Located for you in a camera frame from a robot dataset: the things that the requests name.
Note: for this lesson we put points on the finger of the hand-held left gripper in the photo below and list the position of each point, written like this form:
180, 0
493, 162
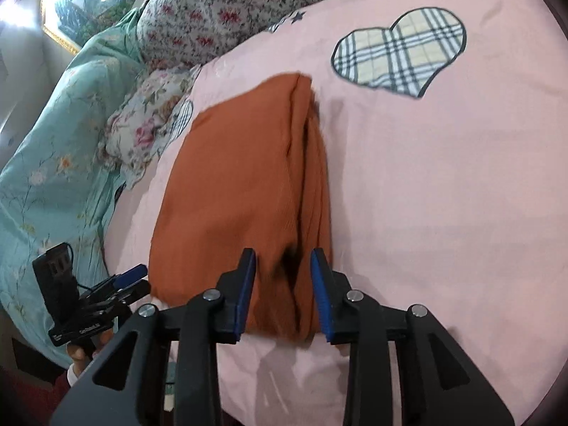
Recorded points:
133, 291
128, 273

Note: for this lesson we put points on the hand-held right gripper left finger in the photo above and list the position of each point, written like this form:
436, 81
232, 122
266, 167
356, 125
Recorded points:
246, 293

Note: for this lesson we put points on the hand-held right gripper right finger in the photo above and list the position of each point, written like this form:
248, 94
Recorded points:
321, 297

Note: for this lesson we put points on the orange knit sweater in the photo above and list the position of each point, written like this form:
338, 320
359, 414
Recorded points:
222, 186

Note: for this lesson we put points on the person's left forearm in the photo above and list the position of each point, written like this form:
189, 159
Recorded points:
73, 377

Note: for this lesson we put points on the person's left hand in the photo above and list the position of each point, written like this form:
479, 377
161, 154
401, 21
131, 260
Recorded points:
77, 356

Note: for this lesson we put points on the dark red cloth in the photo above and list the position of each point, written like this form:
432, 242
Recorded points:
26, 399

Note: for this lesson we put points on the teal floral quilt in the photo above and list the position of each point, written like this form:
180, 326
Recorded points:
53, 164

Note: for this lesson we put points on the pale floral ruffled pillow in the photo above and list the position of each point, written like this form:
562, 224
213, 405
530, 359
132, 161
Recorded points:
146, 115

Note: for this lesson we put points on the pink blanket with plaid hearts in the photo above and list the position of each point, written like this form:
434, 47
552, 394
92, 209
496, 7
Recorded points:
443, 186

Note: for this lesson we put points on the white quilt with red flowers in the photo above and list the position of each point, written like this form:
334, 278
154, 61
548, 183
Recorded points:
199, 9

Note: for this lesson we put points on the gold framed wall picture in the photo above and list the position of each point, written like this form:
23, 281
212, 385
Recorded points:
88, 0

